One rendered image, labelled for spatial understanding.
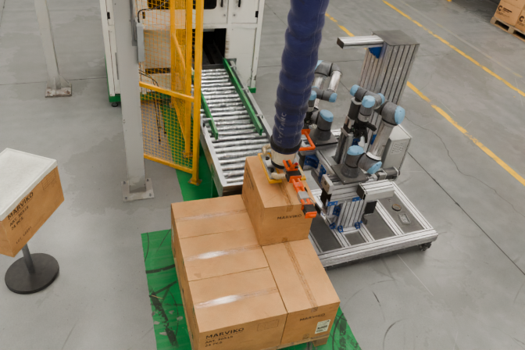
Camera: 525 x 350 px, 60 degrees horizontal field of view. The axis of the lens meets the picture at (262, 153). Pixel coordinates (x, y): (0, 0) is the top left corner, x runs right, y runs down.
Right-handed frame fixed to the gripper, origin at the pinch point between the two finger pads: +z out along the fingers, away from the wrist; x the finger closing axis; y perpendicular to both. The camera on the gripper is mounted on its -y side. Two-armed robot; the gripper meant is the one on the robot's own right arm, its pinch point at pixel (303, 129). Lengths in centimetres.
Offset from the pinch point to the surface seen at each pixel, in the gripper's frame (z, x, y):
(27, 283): 115, -222, 25
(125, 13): -67, -132, -71
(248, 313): 64, -68, 116
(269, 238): 58, -38, 60
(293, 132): -27, -26, 40
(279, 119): -33, -35, 33
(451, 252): 119, 154, 55
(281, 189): 24, -28, 43
